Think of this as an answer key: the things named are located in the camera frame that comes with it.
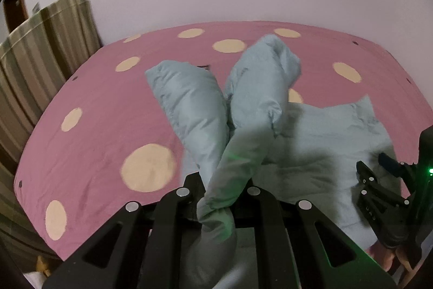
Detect light blue puffer jacket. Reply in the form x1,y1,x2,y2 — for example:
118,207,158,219
145,35,400,288

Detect person's hand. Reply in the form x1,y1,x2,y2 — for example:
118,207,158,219
366,241,417,273

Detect white quilted blanket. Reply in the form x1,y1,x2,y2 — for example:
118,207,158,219
24,270,51,289

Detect pink polka dot bedsheet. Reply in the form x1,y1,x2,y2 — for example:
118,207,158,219
15,21,432,259

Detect striped fabric headboard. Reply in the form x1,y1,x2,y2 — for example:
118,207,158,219
1,0,101,257

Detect dark wooden door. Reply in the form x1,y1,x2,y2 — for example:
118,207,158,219
3,0,29,32

